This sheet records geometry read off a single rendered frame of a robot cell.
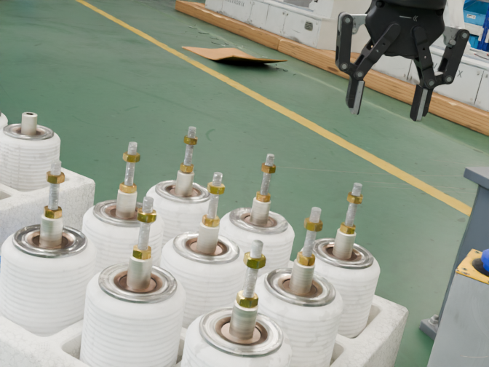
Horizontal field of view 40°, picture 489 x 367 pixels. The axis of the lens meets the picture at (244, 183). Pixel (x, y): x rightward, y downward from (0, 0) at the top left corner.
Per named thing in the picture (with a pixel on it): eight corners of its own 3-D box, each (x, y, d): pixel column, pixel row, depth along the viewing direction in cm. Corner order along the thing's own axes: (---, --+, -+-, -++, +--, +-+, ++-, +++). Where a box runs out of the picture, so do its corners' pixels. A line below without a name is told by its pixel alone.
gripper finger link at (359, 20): (379, 6, 70) (380, 28, 71) (336, 12, 70) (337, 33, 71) (385, 9, 68) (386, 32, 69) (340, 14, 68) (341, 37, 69)
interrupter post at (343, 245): (343, 251, 80) (348, 226, 79) (355, 260, 78) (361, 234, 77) (327, 253, 79) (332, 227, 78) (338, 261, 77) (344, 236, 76)
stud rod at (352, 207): (346, 242, 79) (360, 182, 76) (349, 245, 78) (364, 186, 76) (338, 241, 79) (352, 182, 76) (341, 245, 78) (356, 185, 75)
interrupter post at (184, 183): (170, 192, 89) (173, 169, 88) (185, 190, 91) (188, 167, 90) (180, 199, 88) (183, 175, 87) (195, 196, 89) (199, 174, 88)
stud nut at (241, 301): (233, 297, 59) (235, 288, 58) (252, 297, 59) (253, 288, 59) (240, 309, 57) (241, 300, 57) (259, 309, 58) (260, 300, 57)
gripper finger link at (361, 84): (361, 77, 73) (354, 110, 74) (355, 76, 73) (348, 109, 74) (365, 81, 71) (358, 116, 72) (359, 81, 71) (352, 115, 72)
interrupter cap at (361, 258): (347, 240, 84) (348, 235, 84) (386, 269, 78) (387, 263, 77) (297, 244, 80) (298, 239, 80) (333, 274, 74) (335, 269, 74)
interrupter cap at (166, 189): (144, 186, 90) (145, 182, 89) (191, 182, 94) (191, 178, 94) (173, 208, 84) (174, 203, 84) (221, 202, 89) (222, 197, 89)
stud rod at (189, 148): (188, 183, 88) (196, 128, 86) (180, 182, 88) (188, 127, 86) (188, 180, 89) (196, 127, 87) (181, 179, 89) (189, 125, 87)
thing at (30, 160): (24, 221, 115) (30, 120, 109) (65, 240, 110) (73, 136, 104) (-23, 237, 106) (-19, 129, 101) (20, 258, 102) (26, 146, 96)
